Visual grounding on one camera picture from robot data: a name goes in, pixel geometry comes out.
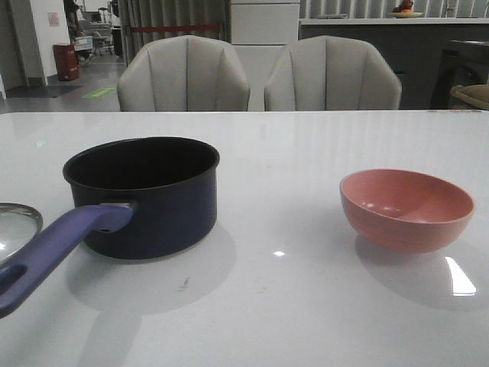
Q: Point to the pink bowl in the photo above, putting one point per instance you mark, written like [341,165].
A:
[405,211]

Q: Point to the glass lid with blue knob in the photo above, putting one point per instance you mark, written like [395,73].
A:
[19,225]

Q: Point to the dark blue saucepan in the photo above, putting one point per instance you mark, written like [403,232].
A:
[133,199]

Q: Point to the left grey chair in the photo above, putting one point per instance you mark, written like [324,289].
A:
[184,74]

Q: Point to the grey chair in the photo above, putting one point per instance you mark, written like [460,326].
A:
[184,74]
[327,73]

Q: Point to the right grey chair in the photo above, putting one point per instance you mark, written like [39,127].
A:
[327,73]

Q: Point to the white cabinet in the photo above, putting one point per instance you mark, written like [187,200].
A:
[258,31]

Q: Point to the red trash bin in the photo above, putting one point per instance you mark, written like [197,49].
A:
[66,62]

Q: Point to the fruit plate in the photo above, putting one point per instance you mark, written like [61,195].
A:
[405,10]

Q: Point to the person in background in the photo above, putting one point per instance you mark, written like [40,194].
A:
[71,8]

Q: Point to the beige sofa cushion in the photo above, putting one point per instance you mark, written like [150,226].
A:
[471,97]

